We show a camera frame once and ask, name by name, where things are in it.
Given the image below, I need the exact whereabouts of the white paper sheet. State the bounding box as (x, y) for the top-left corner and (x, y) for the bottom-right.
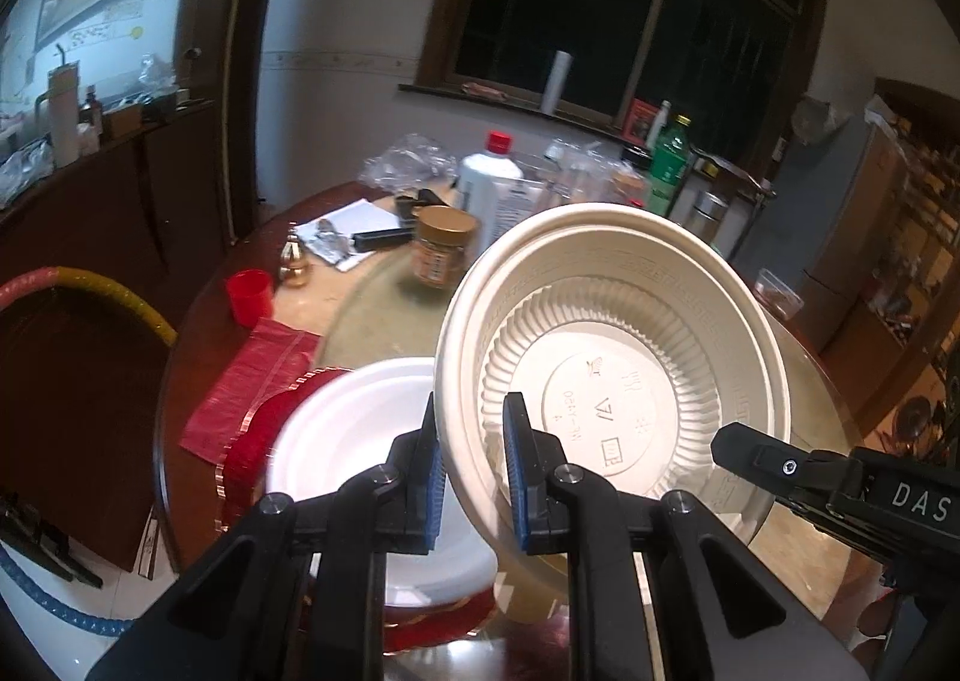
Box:
(296, 199), (396, 275)

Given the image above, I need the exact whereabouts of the red box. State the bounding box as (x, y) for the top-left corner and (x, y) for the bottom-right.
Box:
(622, 100), (661, 140)

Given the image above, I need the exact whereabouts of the cream ribbed plastic bowl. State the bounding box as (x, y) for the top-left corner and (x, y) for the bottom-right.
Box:
(435, 203), (792, 563)

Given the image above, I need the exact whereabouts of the wooden shelf unit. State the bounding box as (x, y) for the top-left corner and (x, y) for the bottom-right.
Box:
(862, 77), (960, 427)

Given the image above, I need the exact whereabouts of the stainless steel thermos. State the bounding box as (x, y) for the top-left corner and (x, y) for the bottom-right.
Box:
(686, 190), (731, 248)

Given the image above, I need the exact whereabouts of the dark wooden cabinet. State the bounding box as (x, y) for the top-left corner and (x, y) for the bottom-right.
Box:
(0, 98), (227, 323)

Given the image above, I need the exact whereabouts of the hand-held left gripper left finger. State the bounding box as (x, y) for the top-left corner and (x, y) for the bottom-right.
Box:
(86, 392), (451, 681)

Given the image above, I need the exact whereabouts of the peanut butter jar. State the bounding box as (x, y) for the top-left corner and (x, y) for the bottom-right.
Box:
(411, 206), (479, 290)

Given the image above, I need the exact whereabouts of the grey refrigerator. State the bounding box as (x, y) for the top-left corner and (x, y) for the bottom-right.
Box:
(731, 117), (902, 353)

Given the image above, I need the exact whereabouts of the red and yellow hoop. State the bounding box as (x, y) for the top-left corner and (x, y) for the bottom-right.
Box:
(0, 266), (179, 346)

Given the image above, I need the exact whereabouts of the crumpled clear plastic bag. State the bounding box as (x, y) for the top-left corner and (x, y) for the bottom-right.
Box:
(360, 133), (460, 192)

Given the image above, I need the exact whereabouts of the red scalloped plate with sticker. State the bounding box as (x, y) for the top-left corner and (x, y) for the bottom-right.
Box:
(216, 366), (497, 654)

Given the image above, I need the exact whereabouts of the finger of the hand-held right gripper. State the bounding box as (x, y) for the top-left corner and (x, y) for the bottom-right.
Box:
(709, 424), (865, 526)

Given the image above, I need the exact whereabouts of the white bottle with red cap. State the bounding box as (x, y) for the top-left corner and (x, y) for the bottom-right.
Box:
(455, 132), (527, 252)

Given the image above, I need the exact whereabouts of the dark wooden chair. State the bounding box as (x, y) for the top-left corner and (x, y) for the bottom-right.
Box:
(694, 156), (779, 256)

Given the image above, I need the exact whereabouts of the green plastic bottle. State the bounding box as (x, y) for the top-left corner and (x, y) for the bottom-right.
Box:
(646, 115), (696, 218)

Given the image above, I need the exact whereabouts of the white paper bowl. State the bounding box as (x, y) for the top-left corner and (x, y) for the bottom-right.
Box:
(266, 358), (501, 612)

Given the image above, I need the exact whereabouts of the dark window with wooden frame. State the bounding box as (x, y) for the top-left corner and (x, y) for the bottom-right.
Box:
(415, 0), (835, 136)

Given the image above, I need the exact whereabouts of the small red cup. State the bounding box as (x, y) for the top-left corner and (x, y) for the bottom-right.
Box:
(226, 270), (275, 329)

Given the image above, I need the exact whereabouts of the white roll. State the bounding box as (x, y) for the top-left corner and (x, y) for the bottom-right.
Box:
(541, 51), (575, 113)

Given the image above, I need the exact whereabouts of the white tumbler with straw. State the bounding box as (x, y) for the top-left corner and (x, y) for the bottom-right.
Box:
(36, 43), (81, 170)

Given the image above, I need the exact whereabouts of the clear plastic container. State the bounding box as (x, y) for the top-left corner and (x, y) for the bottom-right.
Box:
(754, 268), (806, 320)

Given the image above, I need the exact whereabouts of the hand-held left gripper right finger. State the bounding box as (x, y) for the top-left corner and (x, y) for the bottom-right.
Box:
(502, 392), (863, 681)

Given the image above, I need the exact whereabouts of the blue hose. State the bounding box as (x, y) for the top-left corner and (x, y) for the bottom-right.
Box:
(0, 544), (145, 638)

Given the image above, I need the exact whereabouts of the red foil packet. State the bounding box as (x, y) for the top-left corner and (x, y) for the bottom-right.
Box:
(180, 319), (321, 462)

